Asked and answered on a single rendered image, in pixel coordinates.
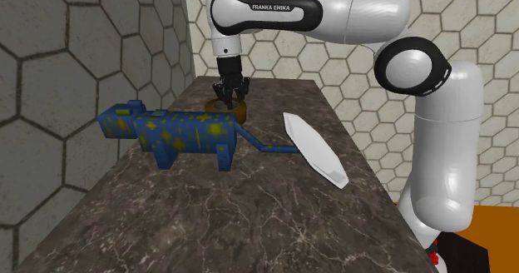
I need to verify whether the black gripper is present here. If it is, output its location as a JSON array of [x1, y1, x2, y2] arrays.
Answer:
[[212, 55, 251, 111]]

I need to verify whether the brown tape roll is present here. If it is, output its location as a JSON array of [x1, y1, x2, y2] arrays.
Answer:
[[204, 97, 248, 127]]

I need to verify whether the blue yellow blocky cat toy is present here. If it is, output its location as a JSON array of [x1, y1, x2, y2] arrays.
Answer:
[[96, 100, 301, 172]]

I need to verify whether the white plate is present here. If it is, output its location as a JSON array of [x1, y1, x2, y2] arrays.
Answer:
[[282, 112, 350, 191]]

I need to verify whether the black robot stand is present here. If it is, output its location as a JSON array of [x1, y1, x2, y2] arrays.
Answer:
[[423, 231, 504, 273]]

